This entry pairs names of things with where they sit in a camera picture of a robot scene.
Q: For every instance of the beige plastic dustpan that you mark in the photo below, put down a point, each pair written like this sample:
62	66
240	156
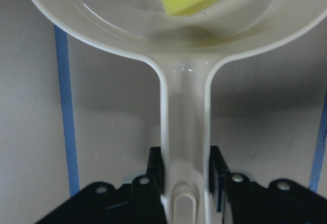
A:
185	52

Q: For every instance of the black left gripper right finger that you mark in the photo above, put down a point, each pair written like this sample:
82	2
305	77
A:
241	200

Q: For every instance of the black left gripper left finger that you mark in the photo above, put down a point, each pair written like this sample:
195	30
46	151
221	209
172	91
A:
136	202

